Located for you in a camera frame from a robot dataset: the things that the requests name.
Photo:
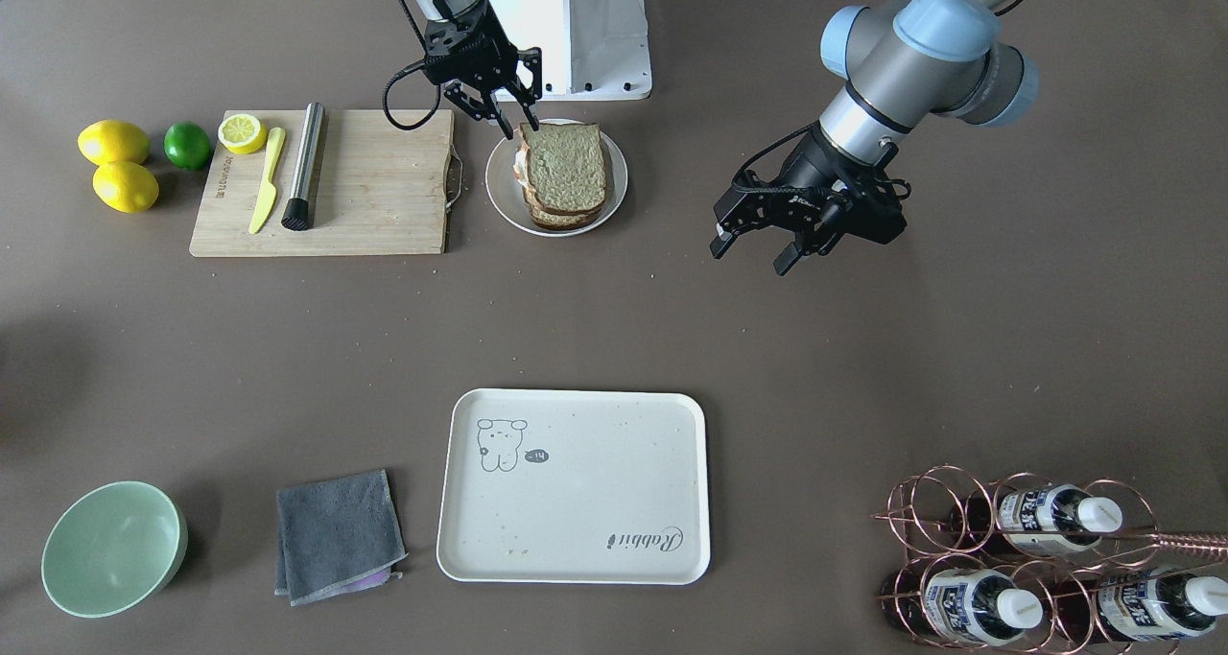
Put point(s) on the yellow plastic knife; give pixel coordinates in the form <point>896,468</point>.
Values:
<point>267,190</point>

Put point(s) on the steel muddler black tip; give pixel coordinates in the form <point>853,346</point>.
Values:
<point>297,215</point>

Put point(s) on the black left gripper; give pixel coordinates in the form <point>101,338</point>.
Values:
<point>812,172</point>

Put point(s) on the bread slice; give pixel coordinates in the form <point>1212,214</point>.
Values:
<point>567,168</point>
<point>567,222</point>

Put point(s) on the drink bottle upper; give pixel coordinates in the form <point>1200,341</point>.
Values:
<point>1051,521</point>

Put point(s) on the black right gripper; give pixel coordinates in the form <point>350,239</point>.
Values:
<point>477,47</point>

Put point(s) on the bamboo cutting board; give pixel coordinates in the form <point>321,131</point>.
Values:
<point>376,191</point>

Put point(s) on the grey folded cloth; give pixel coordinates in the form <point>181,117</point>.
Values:
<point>336,537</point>

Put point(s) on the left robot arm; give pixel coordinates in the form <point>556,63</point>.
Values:
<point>899,63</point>

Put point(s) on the copper wire bottle rack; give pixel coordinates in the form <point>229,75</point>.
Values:
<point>1030,565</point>

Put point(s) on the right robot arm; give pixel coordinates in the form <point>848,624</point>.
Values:
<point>442,10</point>

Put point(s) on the green lime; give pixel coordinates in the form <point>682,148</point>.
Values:
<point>187,146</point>

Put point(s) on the fried egg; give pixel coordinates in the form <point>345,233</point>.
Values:
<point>520,168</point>

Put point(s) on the mint green bowl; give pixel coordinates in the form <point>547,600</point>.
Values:
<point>112,549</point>

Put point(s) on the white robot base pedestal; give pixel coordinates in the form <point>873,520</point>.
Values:
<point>591,50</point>

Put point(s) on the drink bottle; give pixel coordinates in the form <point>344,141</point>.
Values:
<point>975,608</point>
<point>1149,606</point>
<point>1051,521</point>

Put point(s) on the yellow lemon upper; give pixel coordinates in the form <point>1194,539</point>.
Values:
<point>112,140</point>

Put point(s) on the yellow lemon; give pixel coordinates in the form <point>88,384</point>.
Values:
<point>126,187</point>
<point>112,140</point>

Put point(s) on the yellow lemon lower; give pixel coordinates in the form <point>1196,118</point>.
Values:
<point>126,187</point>

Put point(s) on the halved lemon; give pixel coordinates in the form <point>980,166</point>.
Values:
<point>242,134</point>

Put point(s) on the cream rabbit tray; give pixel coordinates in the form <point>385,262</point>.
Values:
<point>592,487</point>

